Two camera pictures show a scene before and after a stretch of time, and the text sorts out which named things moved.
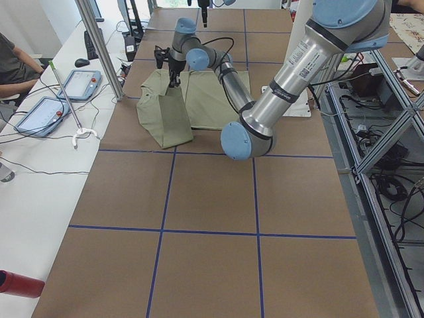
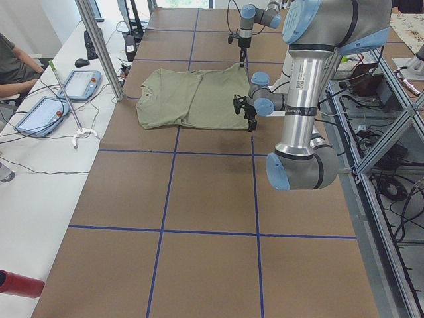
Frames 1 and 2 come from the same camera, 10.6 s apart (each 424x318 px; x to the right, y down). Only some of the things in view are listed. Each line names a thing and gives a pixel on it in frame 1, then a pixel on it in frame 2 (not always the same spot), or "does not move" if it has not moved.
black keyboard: (91, 51) does not move
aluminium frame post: (103, 48) does not move
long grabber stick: (81, 130) does not move
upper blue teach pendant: (81, 85) does not move
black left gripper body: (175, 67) to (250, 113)
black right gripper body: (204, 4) to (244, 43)
